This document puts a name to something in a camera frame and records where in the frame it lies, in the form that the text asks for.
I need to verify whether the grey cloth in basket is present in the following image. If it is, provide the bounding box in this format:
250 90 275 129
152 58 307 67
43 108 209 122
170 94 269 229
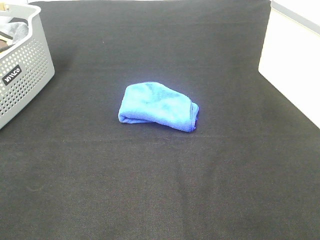
0 21 29 44

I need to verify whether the yellow black sponge in basket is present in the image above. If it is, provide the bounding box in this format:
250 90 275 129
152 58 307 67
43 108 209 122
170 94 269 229
0 32 13 48

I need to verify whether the white plastic storage box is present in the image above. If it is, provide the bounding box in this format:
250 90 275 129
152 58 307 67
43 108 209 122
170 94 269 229
258 0 320 127

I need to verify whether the grey perforated plastic basket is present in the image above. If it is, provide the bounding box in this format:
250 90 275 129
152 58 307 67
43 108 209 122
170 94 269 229
0 1 55 127

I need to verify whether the black table cover cloth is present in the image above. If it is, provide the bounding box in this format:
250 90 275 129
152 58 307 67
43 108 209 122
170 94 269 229
0 0 320 240

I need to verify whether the blue microfiber towel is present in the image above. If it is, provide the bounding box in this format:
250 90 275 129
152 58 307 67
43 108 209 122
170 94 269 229
118 81 200 133

